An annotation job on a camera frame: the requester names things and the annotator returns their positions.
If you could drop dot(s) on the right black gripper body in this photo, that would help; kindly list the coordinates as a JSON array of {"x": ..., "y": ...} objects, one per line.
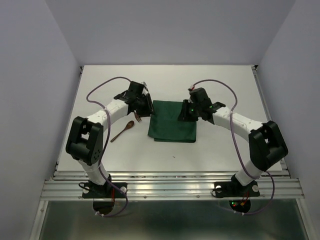
[{"x": 189, "y": 112}]

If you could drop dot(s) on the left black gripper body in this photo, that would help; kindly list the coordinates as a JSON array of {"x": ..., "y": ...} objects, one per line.
[{"x": 144, "y": 106}]

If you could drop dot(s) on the brown wooden spoon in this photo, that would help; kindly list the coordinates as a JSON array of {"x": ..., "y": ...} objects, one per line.
[{"x": 128, "y": 126}]

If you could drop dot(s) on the dark green cloth napkin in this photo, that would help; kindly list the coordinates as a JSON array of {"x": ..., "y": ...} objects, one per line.
[{"x": 164, "y": 125}]

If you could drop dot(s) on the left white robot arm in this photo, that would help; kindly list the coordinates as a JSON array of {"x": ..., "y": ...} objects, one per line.
[{"x": 85, "y": 142}]

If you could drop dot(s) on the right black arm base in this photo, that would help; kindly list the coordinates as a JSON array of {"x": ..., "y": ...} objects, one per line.
[{"x": 232, "y": 189}]

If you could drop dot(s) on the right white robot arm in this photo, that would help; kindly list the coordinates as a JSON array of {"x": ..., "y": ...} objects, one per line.
[{"x": 266, "y": 143}]

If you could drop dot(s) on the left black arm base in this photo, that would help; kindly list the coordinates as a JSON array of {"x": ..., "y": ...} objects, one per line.
[{"x": 91, "y": 190}]

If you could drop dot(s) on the brown wooden fork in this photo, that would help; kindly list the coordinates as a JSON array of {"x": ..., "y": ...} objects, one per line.
[{"x": 137, "y": 117}]

